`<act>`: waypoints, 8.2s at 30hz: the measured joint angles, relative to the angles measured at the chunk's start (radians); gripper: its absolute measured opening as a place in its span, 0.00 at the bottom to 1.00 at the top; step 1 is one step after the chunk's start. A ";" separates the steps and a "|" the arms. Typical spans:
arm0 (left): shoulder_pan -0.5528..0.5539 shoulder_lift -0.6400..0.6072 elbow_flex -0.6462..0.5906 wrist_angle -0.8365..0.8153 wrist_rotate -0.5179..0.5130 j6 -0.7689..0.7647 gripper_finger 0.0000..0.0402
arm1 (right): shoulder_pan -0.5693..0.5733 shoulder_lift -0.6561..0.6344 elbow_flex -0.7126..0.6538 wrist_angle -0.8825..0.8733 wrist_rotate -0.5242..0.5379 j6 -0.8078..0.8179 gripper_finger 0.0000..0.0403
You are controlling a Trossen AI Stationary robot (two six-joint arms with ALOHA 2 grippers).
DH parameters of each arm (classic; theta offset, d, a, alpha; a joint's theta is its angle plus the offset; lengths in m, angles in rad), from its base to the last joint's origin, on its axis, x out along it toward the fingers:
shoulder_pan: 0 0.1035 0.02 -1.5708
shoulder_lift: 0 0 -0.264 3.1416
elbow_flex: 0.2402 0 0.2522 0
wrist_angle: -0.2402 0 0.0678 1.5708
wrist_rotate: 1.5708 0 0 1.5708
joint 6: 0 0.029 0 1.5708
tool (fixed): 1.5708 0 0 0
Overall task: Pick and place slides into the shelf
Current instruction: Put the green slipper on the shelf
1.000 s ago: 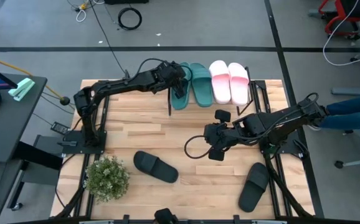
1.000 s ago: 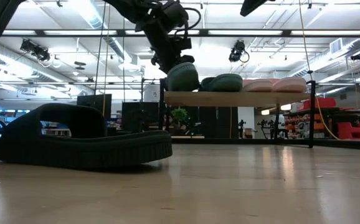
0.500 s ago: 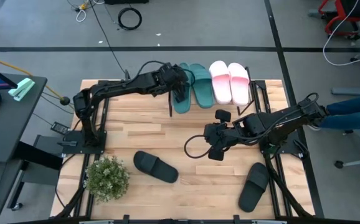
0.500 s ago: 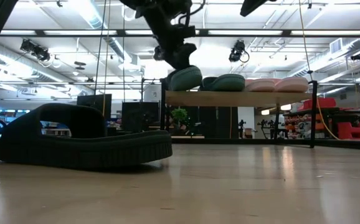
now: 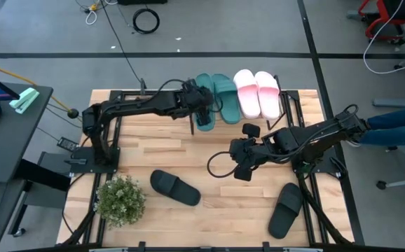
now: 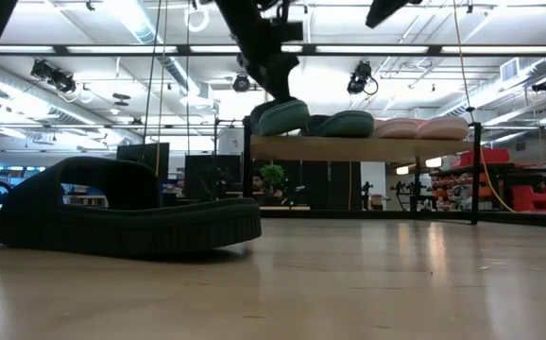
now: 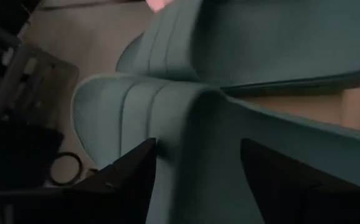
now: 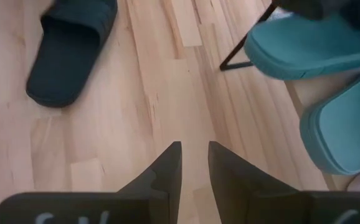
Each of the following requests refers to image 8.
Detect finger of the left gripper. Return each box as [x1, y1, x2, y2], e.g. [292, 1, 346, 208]
[341, 0, 360, 30]
[274, 0, 324, 21]

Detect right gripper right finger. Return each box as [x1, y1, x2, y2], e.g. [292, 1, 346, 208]
[207, 141, 308, 224]

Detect teal rubber slide sandal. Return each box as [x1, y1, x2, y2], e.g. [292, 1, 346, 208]
[299, 68, 360, 175]
[244, 11, 360, 81]

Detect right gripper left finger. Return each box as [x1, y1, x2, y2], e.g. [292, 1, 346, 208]
[117, 141, 182, 224]

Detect dark rubber slide sandal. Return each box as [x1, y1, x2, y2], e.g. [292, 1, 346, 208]
[26, 0, 118, 109]

